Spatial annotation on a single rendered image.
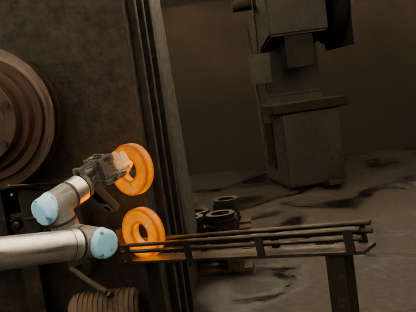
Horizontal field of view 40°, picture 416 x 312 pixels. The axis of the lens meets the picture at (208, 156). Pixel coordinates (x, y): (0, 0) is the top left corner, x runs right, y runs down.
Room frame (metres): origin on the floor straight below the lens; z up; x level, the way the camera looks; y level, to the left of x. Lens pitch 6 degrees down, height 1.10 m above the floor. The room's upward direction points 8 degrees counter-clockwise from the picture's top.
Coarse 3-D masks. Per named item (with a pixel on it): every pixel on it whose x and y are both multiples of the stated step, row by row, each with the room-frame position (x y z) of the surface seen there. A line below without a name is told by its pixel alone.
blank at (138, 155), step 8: (128, 144) 1.71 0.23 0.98; (136, 144) 1.71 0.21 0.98; (128, 152) 1.71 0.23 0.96; (136, 152) 1.68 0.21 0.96; (144, 152) 1.69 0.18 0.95; (136, 160) 1.69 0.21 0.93; (144, 160) 1.67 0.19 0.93; (136, 168) 1.69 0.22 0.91; (144, 168) 1.67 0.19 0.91; (152, 168) 1.68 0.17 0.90; (128, 176) 1.74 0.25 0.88; (136, 176) 1.69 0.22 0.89; (144, 176) 1.67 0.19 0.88; (152, 176) 1.69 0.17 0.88; (120, 184) 1.74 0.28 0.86; (128, 184) 1.71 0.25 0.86; (136, 184) 1.69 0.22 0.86; (144, 184) 1.67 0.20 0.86; (128, 192) 1.72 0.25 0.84; (136, 192) 1.69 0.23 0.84
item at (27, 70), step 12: (0, 60) 1.87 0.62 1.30; (12, 60) 1.86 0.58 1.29; (24, 72) 1.86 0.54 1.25; (36, 72) 1.86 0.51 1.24; (36, 84) 1.86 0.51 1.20; (48, 96) 1.86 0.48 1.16; (48, 108) 1.86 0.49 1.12; (48, 120) 1.86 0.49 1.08; (48, 132) 1.86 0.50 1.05; (48, 144) 1.86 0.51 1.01; (36, 156) 1.86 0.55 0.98; (24, 168) 1.87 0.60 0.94; (36, 168) 1.86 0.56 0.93; (0, 180) 1.87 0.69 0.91; (12, 180) 1.87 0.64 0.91; (24, 180) 1.87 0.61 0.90
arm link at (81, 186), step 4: (72, 176) 1.55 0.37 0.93; (76, 176) 1.55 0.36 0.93; (68, 180) 1.53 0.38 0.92; (72, 180) 1.53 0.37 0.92; (76, 180) 1.53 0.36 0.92; (80, 180) 1.54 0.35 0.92; (84, 180) 1.55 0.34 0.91; (72, 184) 1.52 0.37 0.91; (76, 184) 1.52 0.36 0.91; (80, 184) 1.53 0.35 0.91; (84, 184) 1.53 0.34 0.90; (88, 184) 1.55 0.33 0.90; (76, 188) 1.51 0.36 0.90; (80, 188) 1.52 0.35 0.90; (84, 188) 1.53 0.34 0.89; (88, 188) 1.54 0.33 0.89; (80, 192) 1.52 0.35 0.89; (84, 192) 1.53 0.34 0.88; (88, 192) 1.54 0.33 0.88; (80, 196) 1.52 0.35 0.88; (84, 196) 1.53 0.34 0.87; (88, 196) 1.55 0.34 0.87; (80, 200) 1.52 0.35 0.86; (84, 200) 1.54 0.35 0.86
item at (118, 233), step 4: (120, 228) 1.77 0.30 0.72; (116, 232) 1.75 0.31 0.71; (120, 232) 1.76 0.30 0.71; (120, 236) 1.76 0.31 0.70; (120, 240) 1.76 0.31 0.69; (120, 248) 1.75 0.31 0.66; (120, 252) 1.75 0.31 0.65; (124, 256) 1.75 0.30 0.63; (132, 256) 1.78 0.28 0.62; (124, 260) 1.75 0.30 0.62
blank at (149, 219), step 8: (136, 208) 1.73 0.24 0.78; (144, 208) 1.72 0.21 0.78; (128, 216) 1.74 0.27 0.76; (136, 216) 1.72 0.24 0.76; (144, 216) 1.70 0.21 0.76; (152, 216) 1.69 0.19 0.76; (128, 224) 1.74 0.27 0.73; (136, 224) 1.74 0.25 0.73; (144, 224) 1.70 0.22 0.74; (152, 224) 1.68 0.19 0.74; (160, 224) 1.69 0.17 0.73; (128, 232) 1.75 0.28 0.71; (136, 232) 1.75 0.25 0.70; (152, 232) 1.68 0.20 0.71; (160, 232) 1.68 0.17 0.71; (128, 240) 1.75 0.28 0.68; (136, 240) 1.74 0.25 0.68; (144, 240) 1.75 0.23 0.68; (152, 240) 1.69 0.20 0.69; (160, 240) 1.68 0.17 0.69; (136, 248) 1.73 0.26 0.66; (144, 248) 1.71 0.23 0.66; (144, 256) 1.71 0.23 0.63
